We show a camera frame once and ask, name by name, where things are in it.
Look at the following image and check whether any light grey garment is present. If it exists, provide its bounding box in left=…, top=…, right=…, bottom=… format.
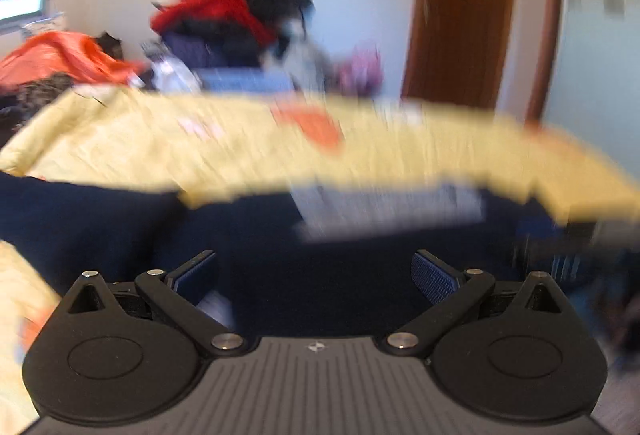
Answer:
left=277, top=21, right=337, bottom=90

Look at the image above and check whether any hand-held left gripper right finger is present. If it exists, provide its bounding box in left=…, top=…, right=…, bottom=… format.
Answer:
left=386, top=249, right=577, bottom=358

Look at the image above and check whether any orange cloth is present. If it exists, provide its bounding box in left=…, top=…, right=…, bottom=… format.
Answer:
left=0, top=31, right=151, bottom=89

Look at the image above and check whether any navy and grey knit garment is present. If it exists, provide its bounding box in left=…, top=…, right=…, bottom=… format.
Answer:
left=0, top=170, right=640, bottom=351

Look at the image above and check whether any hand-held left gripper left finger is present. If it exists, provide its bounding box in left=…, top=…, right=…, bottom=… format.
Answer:
left=65, top=250, right=247, bottom=358

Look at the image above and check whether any red garment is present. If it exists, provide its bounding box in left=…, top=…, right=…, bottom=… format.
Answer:
left=150, top=0, right=277, bottom=46

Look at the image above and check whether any white crumpled plastic bag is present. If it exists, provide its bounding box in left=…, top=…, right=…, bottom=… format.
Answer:
left=149, top=56, right=202, bottom=94

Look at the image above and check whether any brown wooden door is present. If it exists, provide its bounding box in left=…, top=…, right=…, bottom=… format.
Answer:
left=399, top=0, right=565, bottom=123

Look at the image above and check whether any dark blue garment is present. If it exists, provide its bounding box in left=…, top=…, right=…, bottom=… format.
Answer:
left=162, top=31, right=263, bottom=70

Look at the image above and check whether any purple fluffy item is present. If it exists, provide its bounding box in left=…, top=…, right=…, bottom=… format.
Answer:
left=336, top=44, right=385, bottom=96

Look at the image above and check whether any dark green cloth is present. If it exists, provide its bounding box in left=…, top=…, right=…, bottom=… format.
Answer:
left=96, top=31, right=125, bottom=60

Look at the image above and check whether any dark crumpled jacket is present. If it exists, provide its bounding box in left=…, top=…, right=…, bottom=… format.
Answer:
left=0, top=72, right=77, bottom=128

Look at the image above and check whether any yellow floral blanket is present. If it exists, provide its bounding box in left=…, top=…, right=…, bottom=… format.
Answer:
left=0, top=87, right=640, bottom=435

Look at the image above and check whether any bright window strip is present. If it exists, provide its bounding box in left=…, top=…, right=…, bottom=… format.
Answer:
left=0, top=0, right=52, bottom=23

